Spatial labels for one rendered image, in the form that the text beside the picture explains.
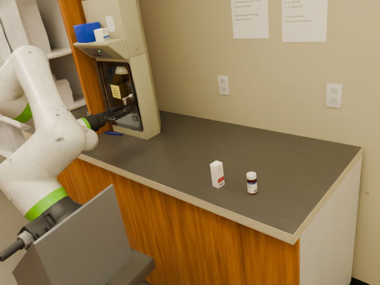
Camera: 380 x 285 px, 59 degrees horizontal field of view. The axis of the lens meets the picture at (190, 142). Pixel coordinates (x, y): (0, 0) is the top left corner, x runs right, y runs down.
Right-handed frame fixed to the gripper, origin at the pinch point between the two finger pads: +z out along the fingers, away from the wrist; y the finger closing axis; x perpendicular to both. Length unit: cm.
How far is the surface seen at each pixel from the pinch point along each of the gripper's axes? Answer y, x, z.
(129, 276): -77, 21, -66
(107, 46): -3.2, -34.7, -5.1
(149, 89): -5.1, -7.2, 14.7
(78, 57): 31.9, -27.8, -2.0
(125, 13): -5.1, -47.8, 8.8
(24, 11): 133, -56, 21
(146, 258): -76, 21, -58
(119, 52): -5.2, -30.8, 0.0
